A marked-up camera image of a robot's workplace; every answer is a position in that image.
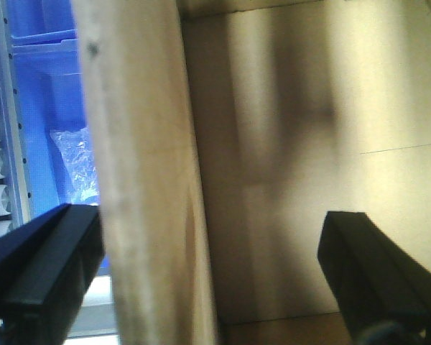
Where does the brown EcoFlow cardboard box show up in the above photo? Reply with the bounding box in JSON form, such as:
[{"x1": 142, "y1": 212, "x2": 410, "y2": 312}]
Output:
[{"x1": 73, "y1": 1, "x2": 431, "y2": 344}]

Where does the clear plastic bag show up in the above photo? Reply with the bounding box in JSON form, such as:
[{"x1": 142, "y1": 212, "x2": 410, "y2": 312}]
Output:
[{"x1": 50, "y1": 127, "x2": 100, "y2": 206}]

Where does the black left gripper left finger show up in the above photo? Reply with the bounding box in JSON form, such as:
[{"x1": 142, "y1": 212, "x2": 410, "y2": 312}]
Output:
[{"x1": 0, "y1": 204, "x2": 103, "y2": 344}]

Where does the blue bin left of box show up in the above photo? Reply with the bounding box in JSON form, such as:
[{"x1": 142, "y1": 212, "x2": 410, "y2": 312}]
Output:
[{"x1": 6, "y1": 1, "x2": 88, "y2": 217}]

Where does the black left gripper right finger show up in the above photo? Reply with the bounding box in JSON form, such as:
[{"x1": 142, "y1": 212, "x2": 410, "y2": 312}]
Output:
[{"x1": 318, "y1": 211, "x2": 431, "y2": 344}]

